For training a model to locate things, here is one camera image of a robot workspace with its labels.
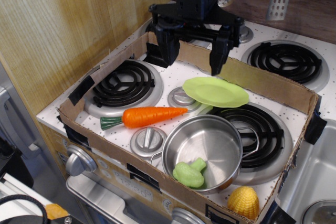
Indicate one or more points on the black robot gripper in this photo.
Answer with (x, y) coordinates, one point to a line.
(182, 16)

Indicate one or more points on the green toy broccoli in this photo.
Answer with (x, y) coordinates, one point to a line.
(190, 174)

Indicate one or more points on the stainless steel pan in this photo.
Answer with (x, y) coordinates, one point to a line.
(216, 141)

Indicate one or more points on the back left black burner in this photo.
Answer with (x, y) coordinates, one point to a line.
(151, 27)

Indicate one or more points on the black burner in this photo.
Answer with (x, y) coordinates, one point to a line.
(151, 27)
(265, 127)
(129, 83)
(288, 60)

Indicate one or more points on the silver stovetop knob back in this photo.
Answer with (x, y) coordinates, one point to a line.
(246, 34)

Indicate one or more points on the silver stovetop knob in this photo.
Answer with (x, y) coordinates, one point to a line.
(246, 34)
(179, 99)
(147, 141)

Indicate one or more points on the light green toy plate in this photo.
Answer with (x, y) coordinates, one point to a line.
(215, 92)

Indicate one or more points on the silver stovetop knob middle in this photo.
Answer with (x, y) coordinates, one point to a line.
(179, 99)

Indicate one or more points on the front left black burner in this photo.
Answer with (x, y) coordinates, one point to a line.
(129, 83)

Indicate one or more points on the hanging metal grater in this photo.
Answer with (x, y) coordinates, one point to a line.
(277, 10)

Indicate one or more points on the orange toy carrot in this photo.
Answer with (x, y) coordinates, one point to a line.
(139, 117)

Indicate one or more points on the back right black burner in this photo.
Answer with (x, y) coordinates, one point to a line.
(288, 60)

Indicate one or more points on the silver stovetop knob front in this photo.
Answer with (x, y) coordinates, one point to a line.
(147, 141)

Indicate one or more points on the front right black burner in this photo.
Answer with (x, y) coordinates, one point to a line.
(265, 127)

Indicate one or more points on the brown cardboard fence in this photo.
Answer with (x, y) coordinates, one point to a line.
(269, 85)

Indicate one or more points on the yellow toy corn cob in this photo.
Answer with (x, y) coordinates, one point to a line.
(245, 202)

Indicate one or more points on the silver oven front knob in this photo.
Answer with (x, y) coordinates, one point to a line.
(79, 161)

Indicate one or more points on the silver oven knob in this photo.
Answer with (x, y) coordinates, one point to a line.
(182, 216)
(79, 161)

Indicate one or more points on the stainless steel sink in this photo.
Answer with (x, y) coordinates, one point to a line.
(308, 194)

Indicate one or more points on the orange object bottom left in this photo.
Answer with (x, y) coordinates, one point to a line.
(55, 211)

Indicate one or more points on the silver oven door handle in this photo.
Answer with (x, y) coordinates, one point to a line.
(107, 204)

